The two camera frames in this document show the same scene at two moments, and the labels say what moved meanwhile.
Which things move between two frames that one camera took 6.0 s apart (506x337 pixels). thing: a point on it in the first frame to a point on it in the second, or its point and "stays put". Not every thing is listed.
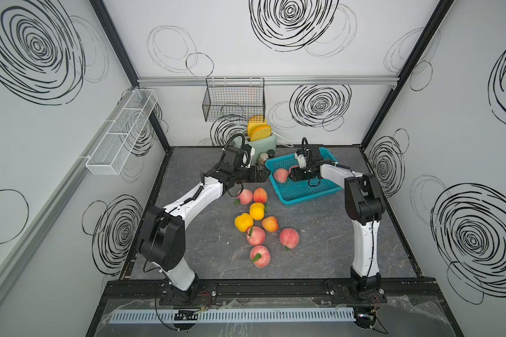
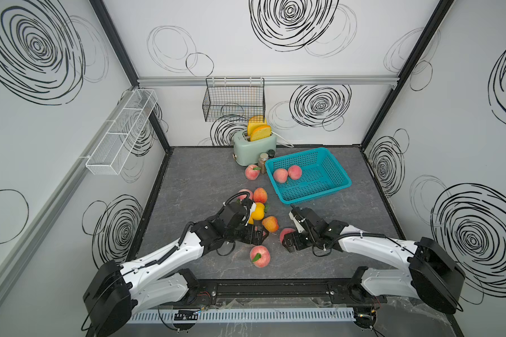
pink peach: (246, 196) stays put
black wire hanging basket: (234, 99) stays put
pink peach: (281, 175) stays put
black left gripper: (260, 177) to (249, 238)
